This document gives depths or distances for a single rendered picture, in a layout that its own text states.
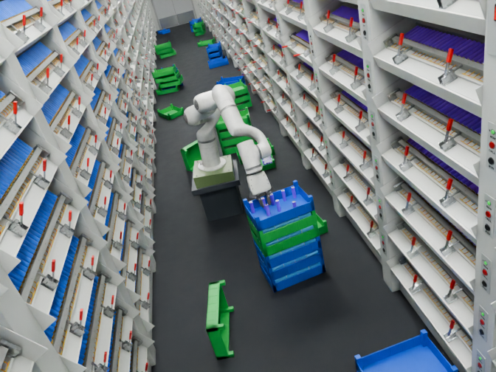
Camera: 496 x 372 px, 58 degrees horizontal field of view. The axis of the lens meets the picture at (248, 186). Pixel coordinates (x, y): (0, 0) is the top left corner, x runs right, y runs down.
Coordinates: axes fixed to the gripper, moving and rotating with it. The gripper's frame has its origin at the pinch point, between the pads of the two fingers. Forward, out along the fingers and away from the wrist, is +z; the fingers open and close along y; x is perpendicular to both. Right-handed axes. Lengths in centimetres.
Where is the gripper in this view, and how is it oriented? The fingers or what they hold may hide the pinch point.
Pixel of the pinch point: (265, 202)
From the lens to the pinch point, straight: 218.6
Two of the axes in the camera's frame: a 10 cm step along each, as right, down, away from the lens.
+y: -9.3, 3.3, -1.7
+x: 1.9, 0.1, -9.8
